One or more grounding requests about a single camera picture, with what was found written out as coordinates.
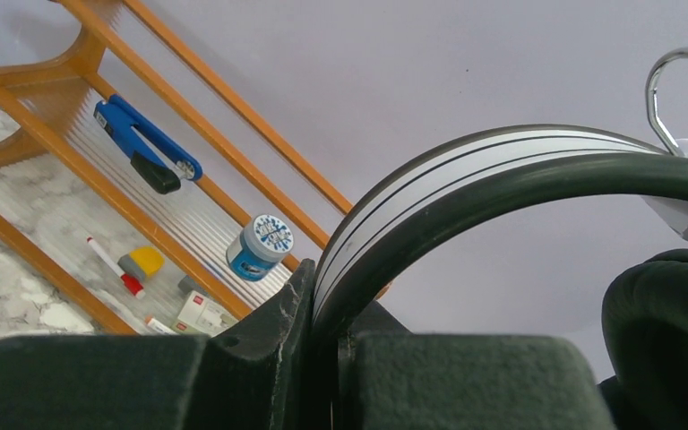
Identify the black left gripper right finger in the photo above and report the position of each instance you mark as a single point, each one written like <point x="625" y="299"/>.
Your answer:
<point x="391" y="378"/>

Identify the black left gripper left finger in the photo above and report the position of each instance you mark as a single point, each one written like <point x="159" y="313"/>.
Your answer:
<point x="248" y="377"/>

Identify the white black gaming headset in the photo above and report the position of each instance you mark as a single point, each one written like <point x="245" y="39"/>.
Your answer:
<point x="468" y="181"/>

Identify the small white red box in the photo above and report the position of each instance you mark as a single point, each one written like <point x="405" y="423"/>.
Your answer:
<point x="201" y="315"/>

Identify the blue lidded jar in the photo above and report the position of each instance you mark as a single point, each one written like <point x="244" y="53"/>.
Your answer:
<point x="262" y="244"/>

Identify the red white marker pen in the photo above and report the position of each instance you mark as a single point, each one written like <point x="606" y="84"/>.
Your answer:
<point x="132" y="284"/>

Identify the yellow grey small object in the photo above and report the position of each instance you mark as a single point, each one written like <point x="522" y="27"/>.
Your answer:
<point x="142" y="263"/>

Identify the wooden orange shelf rack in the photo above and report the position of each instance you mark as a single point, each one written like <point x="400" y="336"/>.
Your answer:
<point x="97" y="191"/>

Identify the blue black hand tool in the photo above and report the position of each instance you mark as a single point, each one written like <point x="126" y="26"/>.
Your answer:
<point x="157" y="159"/>

